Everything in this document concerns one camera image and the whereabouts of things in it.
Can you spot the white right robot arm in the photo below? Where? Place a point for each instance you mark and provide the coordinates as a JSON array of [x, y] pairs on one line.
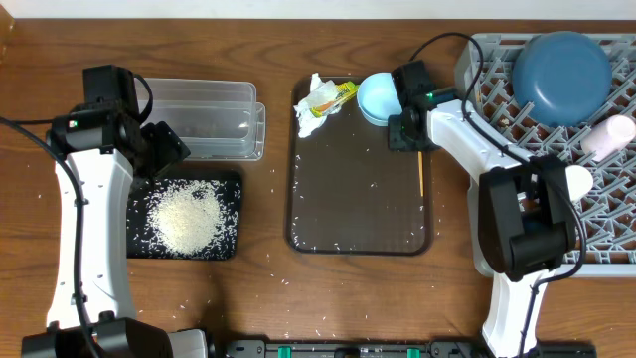
[[521, 219]]

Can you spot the pile of white rice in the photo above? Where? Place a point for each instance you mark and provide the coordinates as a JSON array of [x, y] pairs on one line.
[[186, 216]]

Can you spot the grey dishwasher rack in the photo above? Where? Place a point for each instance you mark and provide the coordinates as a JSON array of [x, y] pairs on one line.
[[607, 212]]

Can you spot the dark brown serving tray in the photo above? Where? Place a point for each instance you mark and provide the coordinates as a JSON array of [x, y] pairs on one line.
[[348, 194]]

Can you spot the cream white cup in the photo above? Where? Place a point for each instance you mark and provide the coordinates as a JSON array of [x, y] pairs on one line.
[[579, 181]]

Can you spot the light blue bowl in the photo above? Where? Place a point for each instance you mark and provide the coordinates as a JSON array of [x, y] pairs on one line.
[[377, 99]]

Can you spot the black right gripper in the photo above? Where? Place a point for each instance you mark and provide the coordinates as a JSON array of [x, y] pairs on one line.
[[400, 144]]

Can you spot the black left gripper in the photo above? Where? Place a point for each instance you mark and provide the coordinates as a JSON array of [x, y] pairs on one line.
[[168, 148]]

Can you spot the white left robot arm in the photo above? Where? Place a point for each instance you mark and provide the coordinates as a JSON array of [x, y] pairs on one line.
[[92, 313]]

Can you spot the black waste tray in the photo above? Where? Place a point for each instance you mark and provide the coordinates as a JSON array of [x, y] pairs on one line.
[[189, 214]]

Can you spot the pink cup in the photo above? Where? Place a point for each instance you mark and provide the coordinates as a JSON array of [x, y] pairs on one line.
[[608, 137]]

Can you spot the crumpled plastic snack wrapper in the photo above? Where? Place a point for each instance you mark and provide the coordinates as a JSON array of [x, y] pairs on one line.
[[324, 99]]

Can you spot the wooden chopstick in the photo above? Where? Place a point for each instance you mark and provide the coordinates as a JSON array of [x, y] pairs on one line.
[[420, 173]]

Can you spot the dark blue plate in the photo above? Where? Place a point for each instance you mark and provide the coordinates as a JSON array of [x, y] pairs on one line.
[[565, 76]]

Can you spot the clear plastic bin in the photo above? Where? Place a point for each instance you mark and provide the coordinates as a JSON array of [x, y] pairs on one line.
[[216, 120]]

